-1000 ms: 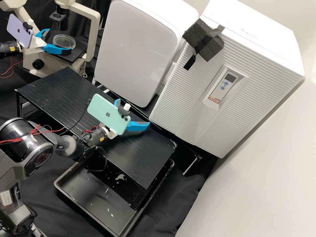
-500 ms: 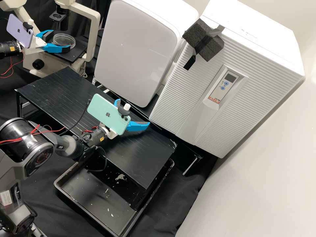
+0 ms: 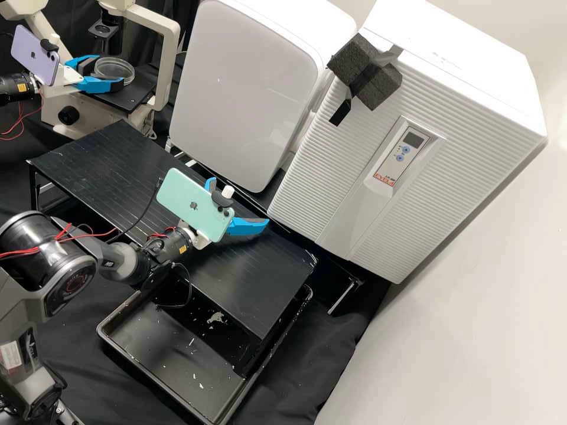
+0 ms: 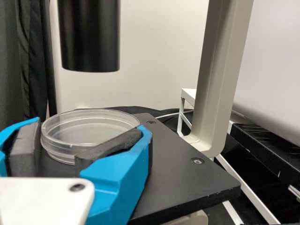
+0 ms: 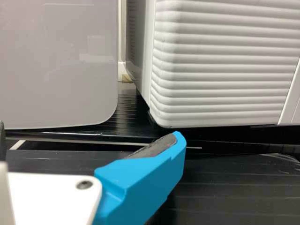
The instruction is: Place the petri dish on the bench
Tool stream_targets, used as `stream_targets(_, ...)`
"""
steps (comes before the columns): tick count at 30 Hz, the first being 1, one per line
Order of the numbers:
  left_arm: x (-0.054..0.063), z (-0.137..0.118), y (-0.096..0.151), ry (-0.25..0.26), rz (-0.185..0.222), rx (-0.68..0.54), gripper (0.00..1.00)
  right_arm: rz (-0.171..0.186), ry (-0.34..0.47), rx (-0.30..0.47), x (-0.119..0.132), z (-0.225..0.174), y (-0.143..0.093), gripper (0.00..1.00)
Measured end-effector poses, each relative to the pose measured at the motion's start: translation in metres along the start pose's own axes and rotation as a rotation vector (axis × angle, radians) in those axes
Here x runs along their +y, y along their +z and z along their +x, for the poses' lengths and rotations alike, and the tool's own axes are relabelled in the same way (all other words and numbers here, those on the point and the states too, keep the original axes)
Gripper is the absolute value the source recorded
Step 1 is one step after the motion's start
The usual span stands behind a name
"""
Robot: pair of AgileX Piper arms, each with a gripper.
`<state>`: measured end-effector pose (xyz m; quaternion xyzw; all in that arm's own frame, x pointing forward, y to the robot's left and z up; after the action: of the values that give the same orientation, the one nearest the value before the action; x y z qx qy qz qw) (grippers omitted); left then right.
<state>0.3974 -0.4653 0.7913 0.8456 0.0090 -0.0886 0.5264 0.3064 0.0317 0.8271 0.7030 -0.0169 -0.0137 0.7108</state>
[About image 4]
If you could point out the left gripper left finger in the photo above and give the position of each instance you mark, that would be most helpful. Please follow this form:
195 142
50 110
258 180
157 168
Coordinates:
21 150

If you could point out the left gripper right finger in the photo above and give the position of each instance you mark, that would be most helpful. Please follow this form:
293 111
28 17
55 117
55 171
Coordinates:
122 168

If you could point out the petri dish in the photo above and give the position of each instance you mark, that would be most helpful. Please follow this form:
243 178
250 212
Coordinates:
89 126

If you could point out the cream microscope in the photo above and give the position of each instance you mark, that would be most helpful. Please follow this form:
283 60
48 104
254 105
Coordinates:
182 168

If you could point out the black platform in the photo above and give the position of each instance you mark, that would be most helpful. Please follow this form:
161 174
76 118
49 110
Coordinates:
262 145

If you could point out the white box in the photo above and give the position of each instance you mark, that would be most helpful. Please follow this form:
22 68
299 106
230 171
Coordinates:
269 126

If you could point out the white metal frame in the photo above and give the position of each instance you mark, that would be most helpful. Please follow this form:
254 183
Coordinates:
188 93

